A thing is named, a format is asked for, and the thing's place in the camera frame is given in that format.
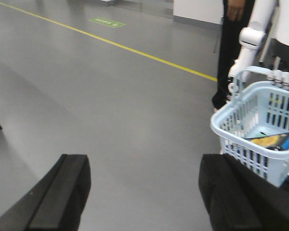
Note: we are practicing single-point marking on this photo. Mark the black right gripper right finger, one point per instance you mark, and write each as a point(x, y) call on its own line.
point(236, 199)

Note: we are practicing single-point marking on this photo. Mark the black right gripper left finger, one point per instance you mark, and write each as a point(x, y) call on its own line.
point(56, 202)

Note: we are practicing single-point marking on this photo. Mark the black cracker box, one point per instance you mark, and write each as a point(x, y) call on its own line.
point(276, 142)

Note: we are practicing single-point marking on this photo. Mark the light blue plastic basket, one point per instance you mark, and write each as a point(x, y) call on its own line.
point(259, 105)

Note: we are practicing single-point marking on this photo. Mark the person in black clothes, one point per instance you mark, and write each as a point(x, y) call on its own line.
point(236, 16)

